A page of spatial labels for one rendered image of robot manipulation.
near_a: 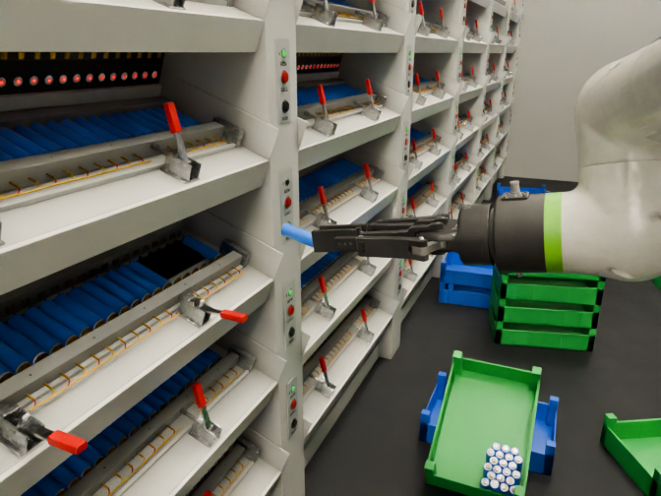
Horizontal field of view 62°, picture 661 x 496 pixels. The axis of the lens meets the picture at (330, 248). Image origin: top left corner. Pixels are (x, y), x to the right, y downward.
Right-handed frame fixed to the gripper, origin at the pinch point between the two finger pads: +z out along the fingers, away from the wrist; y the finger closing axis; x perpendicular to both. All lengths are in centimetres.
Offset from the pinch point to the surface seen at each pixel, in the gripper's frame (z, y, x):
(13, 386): 19.7, 36.0, 3.6
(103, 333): 19.8, 24.5, 3.6
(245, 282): 18.1, -1.5, 7.4
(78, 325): 22.7, 25.2, 2.4
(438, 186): 24, -146, 22
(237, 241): 21.5, -6.2, 2.0
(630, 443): -39, -63, 71
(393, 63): 14, -76, -24
